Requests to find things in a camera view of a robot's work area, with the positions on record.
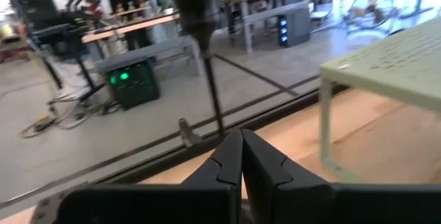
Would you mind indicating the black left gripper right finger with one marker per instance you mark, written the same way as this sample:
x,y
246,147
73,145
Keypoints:
x,y
310,203

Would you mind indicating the grey low bench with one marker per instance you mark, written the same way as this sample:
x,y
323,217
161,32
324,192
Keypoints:
x,y
148,53

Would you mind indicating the computer tower with green lights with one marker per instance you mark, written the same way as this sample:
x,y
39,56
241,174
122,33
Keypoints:
x,y
138,89

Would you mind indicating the tall black candlestick holder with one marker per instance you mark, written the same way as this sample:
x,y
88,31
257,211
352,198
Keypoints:
x,y
196,10

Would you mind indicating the light green perforated metal shelf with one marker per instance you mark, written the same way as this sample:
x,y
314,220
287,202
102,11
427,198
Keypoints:
x,y
396,65

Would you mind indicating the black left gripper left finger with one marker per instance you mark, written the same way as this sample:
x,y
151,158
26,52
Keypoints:
x,y
193,203

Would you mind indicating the wooden top desk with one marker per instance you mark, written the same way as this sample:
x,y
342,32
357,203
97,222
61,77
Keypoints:
x,y
138,24

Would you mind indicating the red and black machine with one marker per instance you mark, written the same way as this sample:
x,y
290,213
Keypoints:
x,y
87,0

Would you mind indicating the black equipment stand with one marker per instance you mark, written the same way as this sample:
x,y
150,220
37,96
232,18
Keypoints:
x,y
31,3

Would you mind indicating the computer tower with blue lights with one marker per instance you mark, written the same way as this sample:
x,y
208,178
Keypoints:
x,y
296,27

